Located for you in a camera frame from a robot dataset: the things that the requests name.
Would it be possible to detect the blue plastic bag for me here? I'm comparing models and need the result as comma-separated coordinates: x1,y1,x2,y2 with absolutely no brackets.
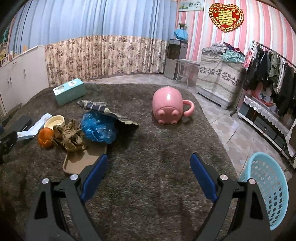
81,110,117,144

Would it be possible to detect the patterned snack wrapper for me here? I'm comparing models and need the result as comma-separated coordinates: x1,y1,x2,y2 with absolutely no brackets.
77,100,139,126

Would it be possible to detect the light blue plastic basket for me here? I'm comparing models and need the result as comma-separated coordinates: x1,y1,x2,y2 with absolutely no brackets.
239,152,289,230

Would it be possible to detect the brown phone case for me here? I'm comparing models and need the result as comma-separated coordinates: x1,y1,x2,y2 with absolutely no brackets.
63,141,107,175

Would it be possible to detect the low tv stand lace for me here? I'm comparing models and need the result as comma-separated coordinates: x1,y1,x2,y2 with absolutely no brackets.
238,95,295,163

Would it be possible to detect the cream small bowl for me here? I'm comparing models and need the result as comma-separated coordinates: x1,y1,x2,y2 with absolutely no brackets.
44,115,65,129

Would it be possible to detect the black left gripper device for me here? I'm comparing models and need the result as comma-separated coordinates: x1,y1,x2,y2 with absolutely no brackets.
1,115,32,164

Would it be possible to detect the brown shaggy rug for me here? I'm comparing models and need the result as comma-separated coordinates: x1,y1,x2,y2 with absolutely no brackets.
1,84,237,240

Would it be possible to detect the teal tissue box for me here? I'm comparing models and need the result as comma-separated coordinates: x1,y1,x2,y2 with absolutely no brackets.
53,78,86,106

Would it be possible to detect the pink pig-shaped mug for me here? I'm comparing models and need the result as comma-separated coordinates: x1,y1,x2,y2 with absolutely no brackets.
152,86,195,125

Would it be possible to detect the white cabinet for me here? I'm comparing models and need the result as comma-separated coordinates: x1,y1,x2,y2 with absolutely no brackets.
1,45,49,115

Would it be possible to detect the covered chest with cloth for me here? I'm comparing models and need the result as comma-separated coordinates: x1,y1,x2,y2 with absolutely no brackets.
196,53,246,109

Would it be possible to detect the clothes rack with garments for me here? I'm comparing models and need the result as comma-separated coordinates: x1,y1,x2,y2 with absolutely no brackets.
230,40,295,116

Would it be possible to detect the small folding table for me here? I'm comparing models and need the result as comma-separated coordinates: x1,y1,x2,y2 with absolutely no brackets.
174,59,200,88

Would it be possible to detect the pile of clothes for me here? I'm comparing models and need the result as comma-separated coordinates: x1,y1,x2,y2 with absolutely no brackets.
202,42,245,63

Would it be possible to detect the blue floral curtain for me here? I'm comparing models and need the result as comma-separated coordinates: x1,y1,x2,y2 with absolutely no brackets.
9,1,177,86

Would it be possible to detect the grey water dispenser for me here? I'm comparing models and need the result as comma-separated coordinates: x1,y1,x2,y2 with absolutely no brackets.
164,39,188,80

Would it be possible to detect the blue cloth bundle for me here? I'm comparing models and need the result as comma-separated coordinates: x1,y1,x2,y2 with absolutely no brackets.
174,29,188,41

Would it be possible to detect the small potted plant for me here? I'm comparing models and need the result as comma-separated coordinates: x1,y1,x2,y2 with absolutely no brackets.
178,23,187,30

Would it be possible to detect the red heart wall decoration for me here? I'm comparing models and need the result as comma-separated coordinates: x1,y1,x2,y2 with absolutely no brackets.
209,3,244,33

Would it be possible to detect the framed wall picture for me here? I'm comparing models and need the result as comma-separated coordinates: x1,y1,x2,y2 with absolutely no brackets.
179,0,204,12

